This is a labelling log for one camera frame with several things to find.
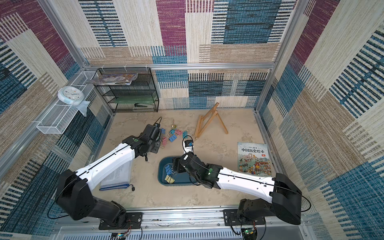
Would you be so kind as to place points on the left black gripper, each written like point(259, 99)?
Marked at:
point(157, 143)

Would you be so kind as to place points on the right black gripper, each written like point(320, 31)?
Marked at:
point(179, 163)

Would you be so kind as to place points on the teal plastic storage box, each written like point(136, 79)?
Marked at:
point(172, 175)

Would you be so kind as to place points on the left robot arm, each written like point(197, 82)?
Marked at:
point(74, 190)

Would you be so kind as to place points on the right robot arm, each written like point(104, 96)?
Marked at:
point(276, 196)

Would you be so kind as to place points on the wooden easel stand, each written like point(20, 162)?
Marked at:
point(205, 121)

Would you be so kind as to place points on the white paper document pouch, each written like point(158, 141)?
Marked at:
point(118, 179)

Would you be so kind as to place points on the magazine on shelf top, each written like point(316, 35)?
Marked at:
point(113, 79)

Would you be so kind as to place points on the colourful history picture book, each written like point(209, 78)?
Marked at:
point(254, 159)

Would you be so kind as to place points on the white round clock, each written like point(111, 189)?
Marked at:
point(70, 95)

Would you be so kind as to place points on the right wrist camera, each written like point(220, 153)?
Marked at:
point(188, 144)

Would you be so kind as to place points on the black wire mesh shelf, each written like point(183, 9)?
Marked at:
point(140, 96)

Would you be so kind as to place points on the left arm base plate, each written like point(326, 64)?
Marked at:
point(130, 220)

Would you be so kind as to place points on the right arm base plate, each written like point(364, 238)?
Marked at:
point(232, 218)

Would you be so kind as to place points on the white wire wall basket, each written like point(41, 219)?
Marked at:
point(60, 115)

